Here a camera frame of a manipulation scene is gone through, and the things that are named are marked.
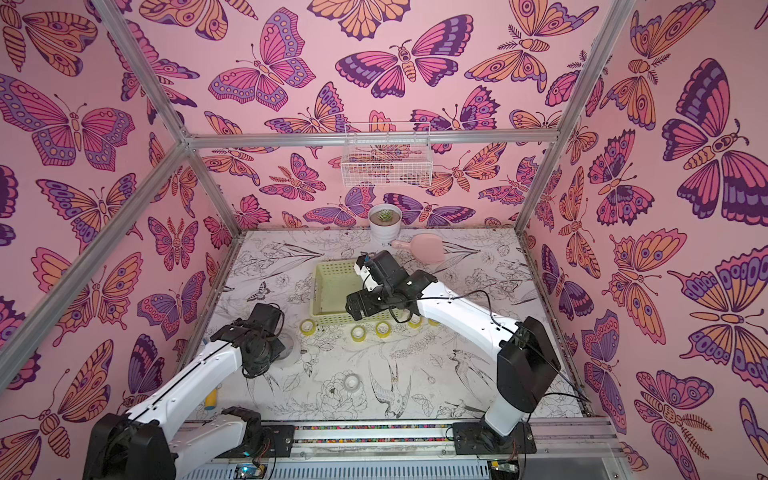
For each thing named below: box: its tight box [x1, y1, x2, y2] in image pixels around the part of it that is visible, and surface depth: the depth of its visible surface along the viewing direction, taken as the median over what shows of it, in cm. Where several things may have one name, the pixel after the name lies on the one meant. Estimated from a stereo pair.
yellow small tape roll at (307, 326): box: [299, 318, 316, 335], surface depth 96 cm
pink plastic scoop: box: [391, 233, 445, 265], surface depth 117 cm
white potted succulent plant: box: [368, 203, 403, 243], surface depth 114 cm
